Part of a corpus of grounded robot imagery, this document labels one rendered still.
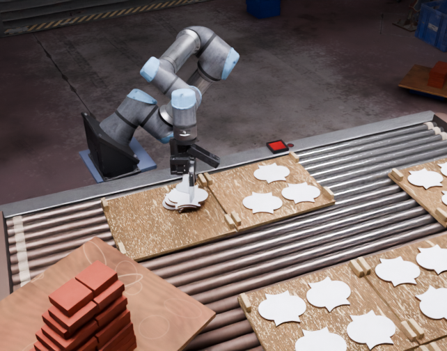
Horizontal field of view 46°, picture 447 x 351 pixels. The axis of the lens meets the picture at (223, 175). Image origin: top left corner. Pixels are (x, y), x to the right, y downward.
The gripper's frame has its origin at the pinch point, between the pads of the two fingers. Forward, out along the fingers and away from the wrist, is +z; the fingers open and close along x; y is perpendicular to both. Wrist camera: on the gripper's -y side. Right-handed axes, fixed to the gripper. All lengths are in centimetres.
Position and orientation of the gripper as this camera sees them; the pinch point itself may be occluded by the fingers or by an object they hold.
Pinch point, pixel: (193, 193)
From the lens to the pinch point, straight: 180.2
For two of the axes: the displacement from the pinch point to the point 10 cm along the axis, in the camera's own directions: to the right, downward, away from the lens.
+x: 0.1, 3.9, -9.2
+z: 0.1, 9.2, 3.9
